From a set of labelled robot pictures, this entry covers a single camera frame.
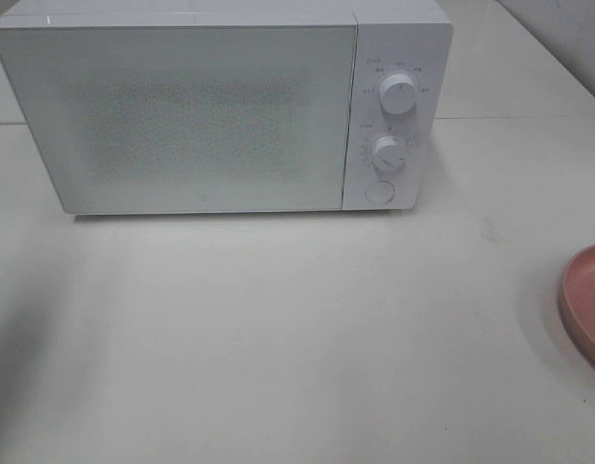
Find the round white door button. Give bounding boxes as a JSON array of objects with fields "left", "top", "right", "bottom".
[{"left": 365, "top": 181, "right": 396, "bottom": 205}]

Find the white microwave knob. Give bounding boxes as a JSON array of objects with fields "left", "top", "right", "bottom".
[
  {"left": 378, "top": 70, "right": 419, "bottom": 115},
  {"left": 371, "top": 135, "right": 409, "bottom": 172}
]

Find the white microwave door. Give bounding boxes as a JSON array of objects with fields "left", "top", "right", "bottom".
[{"left": 0, "top": 25, "right": 356, "bottom": 215}]

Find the pink plate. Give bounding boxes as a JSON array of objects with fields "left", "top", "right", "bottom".
[{"left": 559, "top": 245, "right": 595, "bottom": 366}]

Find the white microwave oven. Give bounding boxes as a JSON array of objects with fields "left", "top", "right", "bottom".
[{"left": 0, "top": 1, "right": 454, "bottom": 214}]

